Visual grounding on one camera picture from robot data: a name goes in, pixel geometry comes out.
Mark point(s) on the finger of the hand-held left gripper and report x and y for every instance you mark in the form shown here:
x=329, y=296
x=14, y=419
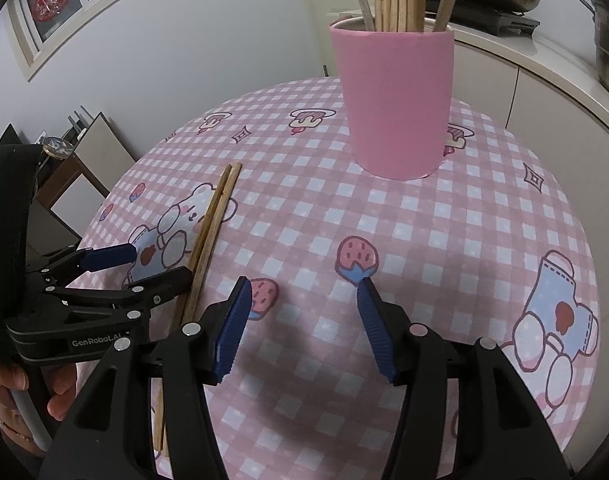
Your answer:
x=109, y=257
x=169, y=282

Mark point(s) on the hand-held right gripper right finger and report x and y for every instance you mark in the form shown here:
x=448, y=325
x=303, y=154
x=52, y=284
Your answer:
x=377, y=330

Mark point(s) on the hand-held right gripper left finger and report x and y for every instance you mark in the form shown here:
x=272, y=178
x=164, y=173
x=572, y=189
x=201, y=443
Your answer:
x=232, y=330

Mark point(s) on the light wooden chopstick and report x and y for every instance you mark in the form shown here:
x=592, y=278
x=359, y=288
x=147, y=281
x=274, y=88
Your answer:
x=225, y=210
x=214, y=210

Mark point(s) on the pink cup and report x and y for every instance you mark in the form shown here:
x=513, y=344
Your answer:
x=394, y=110

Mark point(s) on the person's left hand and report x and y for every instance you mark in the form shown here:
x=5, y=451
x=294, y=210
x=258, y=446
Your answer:
x=7, y=377

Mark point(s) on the pink checked tablecloth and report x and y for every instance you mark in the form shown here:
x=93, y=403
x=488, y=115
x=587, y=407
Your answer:
x=409, y=240

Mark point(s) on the round desk clock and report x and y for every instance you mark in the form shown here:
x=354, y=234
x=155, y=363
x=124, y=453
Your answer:
x=58, y=146

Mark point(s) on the brown and white side table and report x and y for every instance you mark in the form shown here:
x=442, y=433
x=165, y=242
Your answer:
x=99, y=145

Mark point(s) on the white counter cabinet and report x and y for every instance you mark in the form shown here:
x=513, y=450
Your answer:
x=534, y=85

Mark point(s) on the black induction cooker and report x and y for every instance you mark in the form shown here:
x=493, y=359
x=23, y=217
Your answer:
x=504, y=22

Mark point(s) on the steel pot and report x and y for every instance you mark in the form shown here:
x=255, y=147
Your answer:
x=606, y=40

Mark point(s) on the white window frame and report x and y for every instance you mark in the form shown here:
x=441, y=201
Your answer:
x=29, y=60

